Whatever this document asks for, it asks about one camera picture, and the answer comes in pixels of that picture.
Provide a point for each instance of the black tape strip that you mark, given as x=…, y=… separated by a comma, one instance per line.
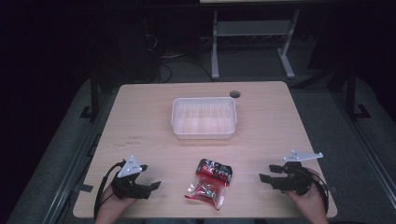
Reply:
x=86, y=188

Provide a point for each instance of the person's right hand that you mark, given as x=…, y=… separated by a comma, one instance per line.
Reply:
x=309, y=199

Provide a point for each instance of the person's left hand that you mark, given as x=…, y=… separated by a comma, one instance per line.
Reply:
x=110, y=200

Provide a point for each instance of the white plastic container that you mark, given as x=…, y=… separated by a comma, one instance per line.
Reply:
x=204, y=118

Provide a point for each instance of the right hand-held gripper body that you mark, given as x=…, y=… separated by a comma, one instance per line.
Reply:
x=292, y=182

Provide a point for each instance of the black metal stand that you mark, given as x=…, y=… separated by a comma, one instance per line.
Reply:
x=93, y=99
x=351, y=93

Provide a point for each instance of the white metal table frame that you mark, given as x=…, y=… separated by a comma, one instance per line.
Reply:
x=252, y=29

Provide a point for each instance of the red and black snack packet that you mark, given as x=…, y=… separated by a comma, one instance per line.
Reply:
x=210, y=183

